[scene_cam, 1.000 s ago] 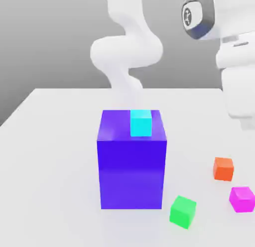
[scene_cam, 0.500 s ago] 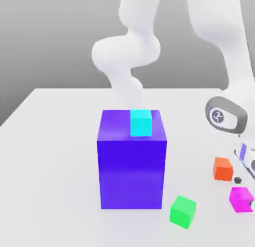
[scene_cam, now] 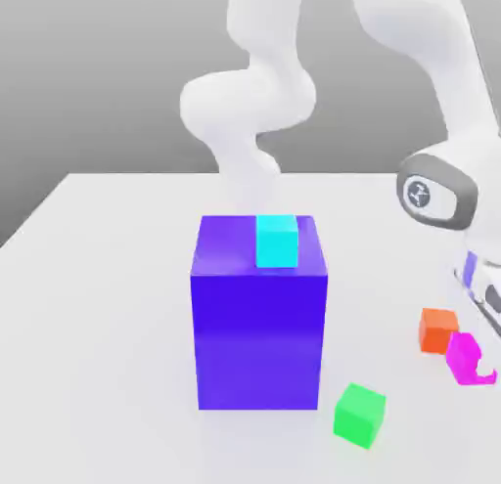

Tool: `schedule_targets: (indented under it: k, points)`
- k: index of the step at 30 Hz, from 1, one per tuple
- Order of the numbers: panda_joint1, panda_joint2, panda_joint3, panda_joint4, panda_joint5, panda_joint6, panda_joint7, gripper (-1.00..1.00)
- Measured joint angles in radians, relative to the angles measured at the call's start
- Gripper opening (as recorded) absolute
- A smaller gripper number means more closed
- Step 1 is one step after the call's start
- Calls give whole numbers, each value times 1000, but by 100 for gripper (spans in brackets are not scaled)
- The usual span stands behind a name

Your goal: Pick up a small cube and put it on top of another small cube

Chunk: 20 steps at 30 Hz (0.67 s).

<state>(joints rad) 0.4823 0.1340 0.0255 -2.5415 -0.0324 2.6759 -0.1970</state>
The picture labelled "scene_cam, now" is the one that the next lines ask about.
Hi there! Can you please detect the small green cube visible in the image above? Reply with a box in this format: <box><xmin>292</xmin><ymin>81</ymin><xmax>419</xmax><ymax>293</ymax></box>
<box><xmin>333</xmin><ymin>381</ymin><xmax>387</xmax><ymax>451</ymax></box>

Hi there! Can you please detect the small orange cube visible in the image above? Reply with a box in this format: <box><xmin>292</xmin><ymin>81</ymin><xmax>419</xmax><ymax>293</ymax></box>
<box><xmin>419</xmin><ymin>307</ymin><xmax>460</xmax><ymax>355</ymax></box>

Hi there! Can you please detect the small magenta cube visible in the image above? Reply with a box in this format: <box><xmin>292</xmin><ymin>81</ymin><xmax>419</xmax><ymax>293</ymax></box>
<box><xmin>445</xmin><ymin>330</ymin><xmax>498</xmax><ymax>386</ymax></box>

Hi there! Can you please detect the large blue box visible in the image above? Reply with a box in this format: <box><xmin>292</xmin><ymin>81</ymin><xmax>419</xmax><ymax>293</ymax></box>
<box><xmin>189</xmin><ymin>214</ymin><xmax>329</xmax><ymax>412</ymax></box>

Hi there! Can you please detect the small cyan cube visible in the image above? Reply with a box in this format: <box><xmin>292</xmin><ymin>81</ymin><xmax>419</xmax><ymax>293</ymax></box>
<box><xmin>254</xmin><ymin>213</ymin><xmax>299</xmax><ymax>269</ymax></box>

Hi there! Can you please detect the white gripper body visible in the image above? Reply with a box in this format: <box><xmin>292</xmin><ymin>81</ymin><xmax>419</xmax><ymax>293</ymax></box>
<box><xmin>452</xmin><ymin>271</ymin><xmax>501</xmax><ymax>362</ymax></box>

